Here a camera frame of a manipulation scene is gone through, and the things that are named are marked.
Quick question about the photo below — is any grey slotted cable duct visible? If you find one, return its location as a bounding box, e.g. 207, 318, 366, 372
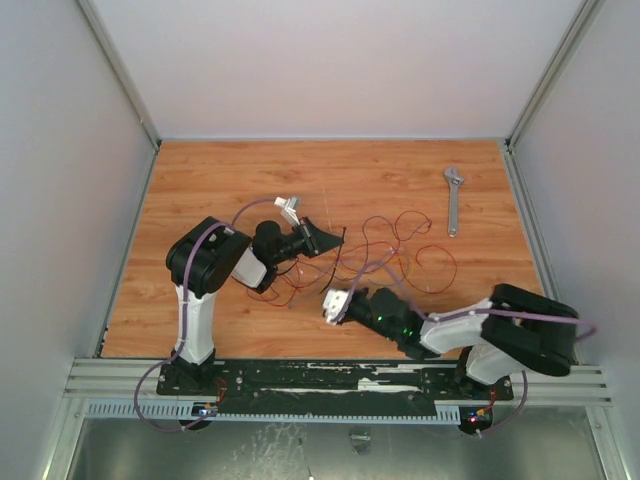
84, 398, 462, 426

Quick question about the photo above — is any aluminium corner post left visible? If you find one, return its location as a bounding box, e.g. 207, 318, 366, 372
74, 0, 162, 152

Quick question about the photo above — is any aluminium corner post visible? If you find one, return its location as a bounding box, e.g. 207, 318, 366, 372
504, 0, 605, 154
74, 0, 162, 152

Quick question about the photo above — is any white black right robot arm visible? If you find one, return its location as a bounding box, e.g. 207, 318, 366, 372
336, 283, 579, 398

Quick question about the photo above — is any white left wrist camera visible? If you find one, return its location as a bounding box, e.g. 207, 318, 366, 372
273, 196, 300, 227

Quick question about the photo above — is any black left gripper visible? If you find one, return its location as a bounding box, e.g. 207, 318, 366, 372
271, 217, 345, 266

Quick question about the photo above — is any aluminium corner post right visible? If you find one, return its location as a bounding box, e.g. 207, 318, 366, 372
504, 0, 605, 154

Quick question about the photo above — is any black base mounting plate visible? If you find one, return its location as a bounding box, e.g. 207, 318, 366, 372
156, 359, 514, 413

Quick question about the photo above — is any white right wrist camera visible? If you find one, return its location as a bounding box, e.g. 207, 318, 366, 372
322, 289, 352, 325

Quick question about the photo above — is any silver adjustable wrench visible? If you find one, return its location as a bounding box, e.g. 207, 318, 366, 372
443, 166, 465, 238

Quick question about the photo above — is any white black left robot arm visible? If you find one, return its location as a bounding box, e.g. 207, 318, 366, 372
166, 217, 344, 395

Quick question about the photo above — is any red wire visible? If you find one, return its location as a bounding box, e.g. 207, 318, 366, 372
249, 209, 459, 309

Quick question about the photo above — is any blue grey wire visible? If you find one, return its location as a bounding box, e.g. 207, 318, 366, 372
287, 249, 416, 309

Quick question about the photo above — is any black zip tie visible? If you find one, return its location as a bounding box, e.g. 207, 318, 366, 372
318, 226, 347, 295

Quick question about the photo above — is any dark purple wire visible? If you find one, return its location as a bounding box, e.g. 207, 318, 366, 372
249, 257, 401, 309

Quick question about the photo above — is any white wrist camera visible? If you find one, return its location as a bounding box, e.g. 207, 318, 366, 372
322, 289, 352, 325
273, 196, 300, 227

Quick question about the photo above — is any yellow wire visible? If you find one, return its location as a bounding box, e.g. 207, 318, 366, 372
329, 222, 431, 296

